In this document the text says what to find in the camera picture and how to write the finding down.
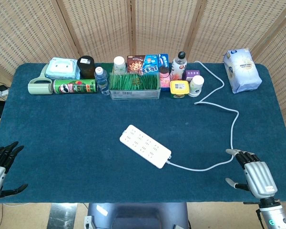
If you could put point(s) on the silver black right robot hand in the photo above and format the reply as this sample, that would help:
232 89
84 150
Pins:
259 176

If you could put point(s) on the white power strip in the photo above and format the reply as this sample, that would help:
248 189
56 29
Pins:
145 146

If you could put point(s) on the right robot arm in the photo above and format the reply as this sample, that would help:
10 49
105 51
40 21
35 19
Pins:
274 212

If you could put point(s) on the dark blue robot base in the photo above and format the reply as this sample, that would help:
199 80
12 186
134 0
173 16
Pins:
138 215

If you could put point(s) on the light green mug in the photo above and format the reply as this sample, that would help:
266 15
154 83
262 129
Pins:
39 87

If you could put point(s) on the blue table cloth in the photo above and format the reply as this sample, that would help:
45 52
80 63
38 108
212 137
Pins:
85 133

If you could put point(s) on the white blue paper bag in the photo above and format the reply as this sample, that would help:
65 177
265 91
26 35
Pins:
243 71

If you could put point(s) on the white paper cup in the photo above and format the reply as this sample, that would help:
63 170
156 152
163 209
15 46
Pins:
119 64
196 86

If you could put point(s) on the green Pringles can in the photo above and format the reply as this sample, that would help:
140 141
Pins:
74 86

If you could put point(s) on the yellow lidded container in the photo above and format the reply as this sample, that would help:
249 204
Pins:
179 87

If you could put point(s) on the purple small box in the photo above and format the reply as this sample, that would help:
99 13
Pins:
191 72

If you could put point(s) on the light blue wet wipes pack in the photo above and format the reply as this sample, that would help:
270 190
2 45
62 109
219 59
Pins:
62 68

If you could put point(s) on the white orange drink bottle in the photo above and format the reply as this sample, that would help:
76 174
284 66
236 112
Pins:
180 68

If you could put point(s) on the pink snack box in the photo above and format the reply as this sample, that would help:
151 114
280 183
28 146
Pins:
165 80

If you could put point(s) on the dark brown jar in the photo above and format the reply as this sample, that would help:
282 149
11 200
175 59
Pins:
86 68

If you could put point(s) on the clear water bottle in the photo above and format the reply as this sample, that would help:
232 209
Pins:
102 81

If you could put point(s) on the blue Oreo box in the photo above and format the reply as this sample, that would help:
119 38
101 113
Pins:
163 60

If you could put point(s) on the blue cookie box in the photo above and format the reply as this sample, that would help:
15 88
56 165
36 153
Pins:
150 65

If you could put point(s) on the clear box of green packets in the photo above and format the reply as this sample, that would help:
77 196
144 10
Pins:
134 83

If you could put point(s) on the brown chocolate snack box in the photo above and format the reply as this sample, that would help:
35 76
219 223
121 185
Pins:
135 64

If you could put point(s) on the woven folding screen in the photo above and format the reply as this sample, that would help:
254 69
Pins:
157 26

